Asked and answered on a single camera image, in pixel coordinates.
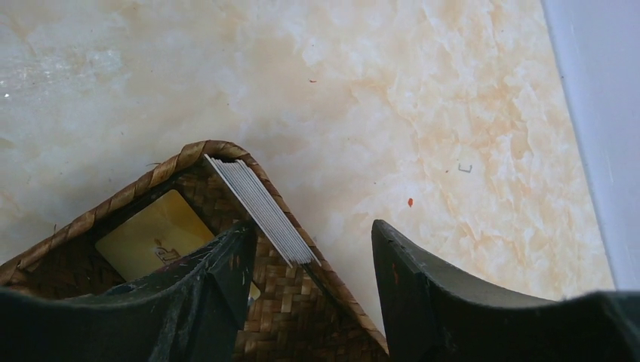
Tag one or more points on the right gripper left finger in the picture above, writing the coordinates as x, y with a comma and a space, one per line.
194, 327

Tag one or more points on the white edged card stack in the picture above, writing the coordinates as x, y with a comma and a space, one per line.
243, 182

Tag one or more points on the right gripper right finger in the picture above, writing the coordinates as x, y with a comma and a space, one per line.
435, 311

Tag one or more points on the woven wicker tray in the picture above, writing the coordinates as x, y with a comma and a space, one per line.
295, 313

